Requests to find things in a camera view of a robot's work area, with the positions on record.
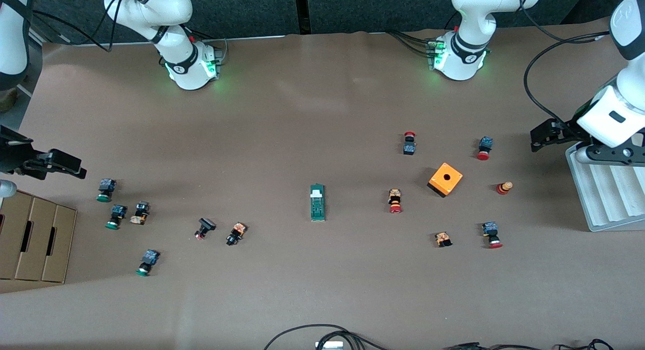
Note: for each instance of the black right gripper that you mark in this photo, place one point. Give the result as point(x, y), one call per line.
point(12, 157)

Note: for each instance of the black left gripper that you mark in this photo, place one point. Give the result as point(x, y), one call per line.
point(571, 128)

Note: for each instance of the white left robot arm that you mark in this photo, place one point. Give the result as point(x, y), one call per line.
point(468, 53)

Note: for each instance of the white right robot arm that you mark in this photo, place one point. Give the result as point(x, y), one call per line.
point(181, 53)

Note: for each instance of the green button blue contact block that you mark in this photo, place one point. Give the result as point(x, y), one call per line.
point(147, 262)
point(116, 216)
point(105, 190)

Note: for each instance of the red button blue contact block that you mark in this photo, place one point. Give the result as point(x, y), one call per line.
point(484, 148)
point(492, 234)

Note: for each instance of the brown cardboard box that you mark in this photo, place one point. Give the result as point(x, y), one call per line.
point(35, 239)

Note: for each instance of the red yellow button cap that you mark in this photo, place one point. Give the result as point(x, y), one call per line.
point(504, 187)

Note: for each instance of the white grooved tray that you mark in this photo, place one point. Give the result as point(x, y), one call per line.
point(609, 199)

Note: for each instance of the red mushroom button black block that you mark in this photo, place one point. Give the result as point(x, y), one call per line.
point(409, 144)

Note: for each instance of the black square button red base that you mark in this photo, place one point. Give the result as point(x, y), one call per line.
point(204, 228)

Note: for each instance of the red button orange contact block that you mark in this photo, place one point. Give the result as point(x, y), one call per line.
point(395, 201)

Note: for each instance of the black button orange contact block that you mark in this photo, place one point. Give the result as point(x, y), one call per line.
point(236, 233)

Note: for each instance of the white connector plug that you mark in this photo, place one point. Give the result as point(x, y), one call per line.
point(328, 345)

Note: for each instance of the beige black switch block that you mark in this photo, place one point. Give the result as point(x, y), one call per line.
point(140, 212)

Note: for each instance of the orange button enclosure box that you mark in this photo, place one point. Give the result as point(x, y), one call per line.
point(446, 179)

